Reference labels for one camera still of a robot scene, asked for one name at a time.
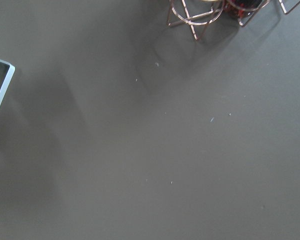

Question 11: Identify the cream rabbit tray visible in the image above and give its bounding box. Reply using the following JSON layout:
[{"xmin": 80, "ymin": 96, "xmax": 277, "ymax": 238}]
[{"xmin": 0, "ymin": 56, "xmax": 16, "ymax": 132}]

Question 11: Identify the dark tea bottle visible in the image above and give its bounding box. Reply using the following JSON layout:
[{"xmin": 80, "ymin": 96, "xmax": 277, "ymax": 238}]
[{"xmin": 223, "ymin": 0, "xmax": 262, "ymax": 19}]

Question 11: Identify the copper wire bottle rack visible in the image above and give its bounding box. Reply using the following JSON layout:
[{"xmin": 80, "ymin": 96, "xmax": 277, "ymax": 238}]
[{"xmin": 167, "ymin": 0, "xmax": 300, "ymax": 41}]

